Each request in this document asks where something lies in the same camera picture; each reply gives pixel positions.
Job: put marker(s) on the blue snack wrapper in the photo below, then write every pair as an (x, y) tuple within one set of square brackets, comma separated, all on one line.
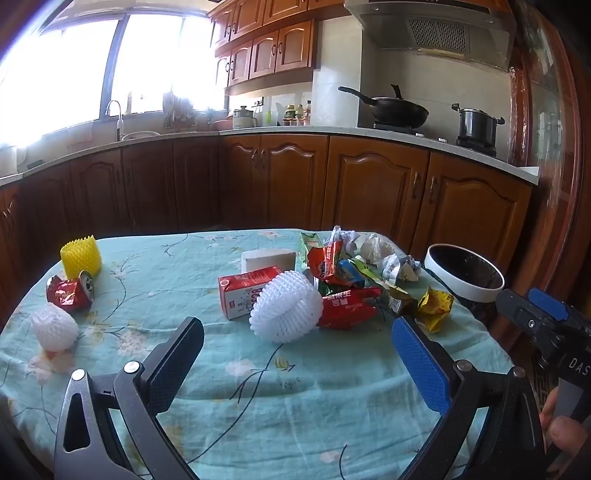
[(351, 272)]

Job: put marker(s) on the crumpled grey white wrapper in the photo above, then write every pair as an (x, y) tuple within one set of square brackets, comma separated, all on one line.
[(399, 270)]

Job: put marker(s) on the dark brown wrapper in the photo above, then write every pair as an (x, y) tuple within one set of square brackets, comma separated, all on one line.
[(399, 300)]

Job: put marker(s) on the kitchen window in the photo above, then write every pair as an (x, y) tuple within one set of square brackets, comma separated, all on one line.
[(69, 78)]

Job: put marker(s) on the utensil rack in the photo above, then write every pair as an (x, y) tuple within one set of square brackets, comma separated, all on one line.
[(178, 113)]

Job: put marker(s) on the red orange wrapper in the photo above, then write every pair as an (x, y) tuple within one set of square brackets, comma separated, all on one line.
[(325, 263)]

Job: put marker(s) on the gas stove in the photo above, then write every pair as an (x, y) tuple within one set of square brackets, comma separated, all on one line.
[(429, 134)]

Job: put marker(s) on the wooden lower cabinets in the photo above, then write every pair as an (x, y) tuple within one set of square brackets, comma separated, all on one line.
[(286, 184)]

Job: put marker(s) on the small white foam fruit net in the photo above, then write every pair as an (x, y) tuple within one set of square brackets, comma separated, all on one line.
[(54, 325)]

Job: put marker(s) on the red snack packet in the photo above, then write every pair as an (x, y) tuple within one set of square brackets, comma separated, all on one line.
[(346, 309)]

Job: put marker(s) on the white electric cooker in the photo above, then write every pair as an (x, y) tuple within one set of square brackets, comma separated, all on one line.
[(243, 120)]

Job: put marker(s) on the yellow foam fruit net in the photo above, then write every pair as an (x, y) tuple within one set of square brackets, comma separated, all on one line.
[(81, 256)]

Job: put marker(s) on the large white foam fruit net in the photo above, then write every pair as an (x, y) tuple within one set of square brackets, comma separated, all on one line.
[(286, 307)]

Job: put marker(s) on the chrome kitchen faucet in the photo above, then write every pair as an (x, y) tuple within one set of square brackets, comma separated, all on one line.
[(117, 120)]

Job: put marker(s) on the crumpled printed paper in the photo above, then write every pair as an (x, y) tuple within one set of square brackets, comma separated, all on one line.
[(346, 237)]

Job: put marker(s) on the condiment bottle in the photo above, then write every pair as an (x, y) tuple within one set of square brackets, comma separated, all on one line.
[(300, 115), (290, 116), (307, 113)]

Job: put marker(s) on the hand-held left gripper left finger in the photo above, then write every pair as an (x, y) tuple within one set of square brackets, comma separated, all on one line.
[(171, 364)]

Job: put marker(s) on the crumpled white paper ball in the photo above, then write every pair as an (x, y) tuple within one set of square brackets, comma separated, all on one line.
[(376, 249)]

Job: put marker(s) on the wooden upper cabinets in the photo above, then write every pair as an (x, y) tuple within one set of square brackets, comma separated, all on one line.
[(272, 50)]

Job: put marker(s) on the pink bowl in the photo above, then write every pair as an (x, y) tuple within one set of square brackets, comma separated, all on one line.
[(223, 125)]

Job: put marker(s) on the light blue floral tablecloth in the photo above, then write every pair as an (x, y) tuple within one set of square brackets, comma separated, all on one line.
[(277, 406)]

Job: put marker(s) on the white round trash bin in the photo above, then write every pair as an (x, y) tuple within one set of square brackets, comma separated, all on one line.
[(455, 288)]

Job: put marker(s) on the white kettle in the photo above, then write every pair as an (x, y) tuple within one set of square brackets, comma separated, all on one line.
[(8, 161)]

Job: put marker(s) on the steel cooking pot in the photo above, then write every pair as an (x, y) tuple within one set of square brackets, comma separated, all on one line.
[(475, 124)]

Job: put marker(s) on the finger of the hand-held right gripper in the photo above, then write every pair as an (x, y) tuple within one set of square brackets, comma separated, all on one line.
[(517, 311), (549, 304)]

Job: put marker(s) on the wooden framed glass door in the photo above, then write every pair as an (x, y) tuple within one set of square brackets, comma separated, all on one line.
[(549, 138)]

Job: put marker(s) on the crushed red can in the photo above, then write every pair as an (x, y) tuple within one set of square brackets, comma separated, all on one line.
[(67, 293)]

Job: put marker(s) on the steel range hood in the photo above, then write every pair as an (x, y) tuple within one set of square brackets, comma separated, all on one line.
[(438, 32)]

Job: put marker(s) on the yellow crumpled wrapper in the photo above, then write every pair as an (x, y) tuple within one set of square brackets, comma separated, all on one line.
[(434, 307)]

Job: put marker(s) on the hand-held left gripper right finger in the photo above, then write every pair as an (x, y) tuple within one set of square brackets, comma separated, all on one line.
[(422, 364)]

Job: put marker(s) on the wooden cabinets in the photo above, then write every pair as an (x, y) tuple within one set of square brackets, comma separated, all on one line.
[(286, 184), (272, 50)]

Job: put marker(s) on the green snack wrapper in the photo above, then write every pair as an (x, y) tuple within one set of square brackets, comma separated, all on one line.
[(308, 247)]

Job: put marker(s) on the black trash bag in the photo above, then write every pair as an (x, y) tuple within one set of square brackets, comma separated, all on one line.
[(466, 267)]

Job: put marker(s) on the red and white milk carton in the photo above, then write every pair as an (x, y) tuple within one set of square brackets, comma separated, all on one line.
[(238, 290)]

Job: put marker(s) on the black wok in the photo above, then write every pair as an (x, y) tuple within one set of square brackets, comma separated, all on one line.
[(399, 113)]

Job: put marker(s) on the white rectangular block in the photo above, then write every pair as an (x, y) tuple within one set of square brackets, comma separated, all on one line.
[(268, 259)]

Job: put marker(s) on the person's right hand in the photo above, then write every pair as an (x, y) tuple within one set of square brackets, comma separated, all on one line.
[(568, 434)]

